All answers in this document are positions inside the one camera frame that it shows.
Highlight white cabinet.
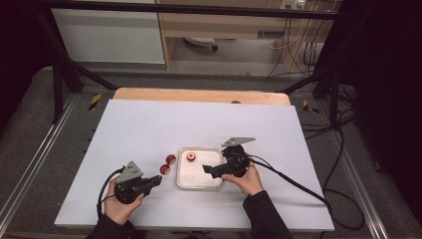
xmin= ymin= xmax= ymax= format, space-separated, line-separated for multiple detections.
xmin=49 ymin=8 xmax=166 ymax=65

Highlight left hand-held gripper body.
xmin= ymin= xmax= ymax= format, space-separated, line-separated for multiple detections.
xmin=113 ymin=160 xmax=150 ymax=204

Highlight black curtain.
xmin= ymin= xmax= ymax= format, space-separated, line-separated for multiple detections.
xmin=337 ymin=0 xmax=422 ymax=213
xmin=0 ymin=0 xmax=51 ymax=133

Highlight black floor cables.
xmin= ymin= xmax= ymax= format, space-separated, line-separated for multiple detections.
xmin=300 ymin=84 xmax=357 ymax=140

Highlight left hand-held gripper cable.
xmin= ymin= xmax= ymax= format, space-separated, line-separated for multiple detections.
xmin=96 ymin=166 xmax=126 ymax=218

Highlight person's right hand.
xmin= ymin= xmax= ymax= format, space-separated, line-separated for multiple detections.
xmin=221 ymin=162 xmax=265 ymax=197

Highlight wooden table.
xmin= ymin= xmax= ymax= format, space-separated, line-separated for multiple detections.
xmin=112 ymin=87 xmax=292 ymax=107

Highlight black metal frame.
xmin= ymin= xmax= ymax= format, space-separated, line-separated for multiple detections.
xmin=33 ymin=0 xmax=346 ymax=130

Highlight right hand-held gripper cable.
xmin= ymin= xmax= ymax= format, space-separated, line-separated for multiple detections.
xmin=247 ymin=152 xmax=366 ymax=232

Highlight white power strip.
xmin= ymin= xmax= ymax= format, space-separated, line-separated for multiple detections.
xmin=280 ymin=0 xmax=307 ymax=10

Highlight hanging black cables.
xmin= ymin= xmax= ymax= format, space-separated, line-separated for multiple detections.
xmin=267 ymin=18 xmax=327 ymax=79

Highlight aluminium rail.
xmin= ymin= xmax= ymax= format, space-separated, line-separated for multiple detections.
xmin=0 ymin=94 xmax=79 ymax=230
xmin=326 ymin=130 xmax=389 ymax=239

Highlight hand-held gripper cable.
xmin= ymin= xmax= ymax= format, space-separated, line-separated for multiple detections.
xmin=247 ymin=152 xmax=366 ymax=232
xmin=96 ymin=166 xmax=126 ymax=218

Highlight square metal tray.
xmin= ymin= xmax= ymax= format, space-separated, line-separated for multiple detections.
xmin=175 ymin=146 xmax=224 ymax=190

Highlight wooden desk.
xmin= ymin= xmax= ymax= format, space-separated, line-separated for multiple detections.
xmin=155 ymin=0 xmax=342 ymax=73

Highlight yellow black tape strip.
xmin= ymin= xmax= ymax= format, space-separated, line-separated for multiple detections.
xmin=88 ymin=94 xmax=103 ymax=112
xmin=302 ymin=99 xmax=320 ymax=115

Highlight person's left hand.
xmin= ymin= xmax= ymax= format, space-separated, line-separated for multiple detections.
xmin=104 ymin=177 xmax=145 ymax=227

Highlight white chair base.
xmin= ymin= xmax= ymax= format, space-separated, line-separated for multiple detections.
xmin=183 ymin=37 xmax=219 ymax=52

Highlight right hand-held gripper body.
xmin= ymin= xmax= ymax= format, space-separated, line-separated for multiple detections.
xmin=221 ymin=136 xmax=257 ymax=178

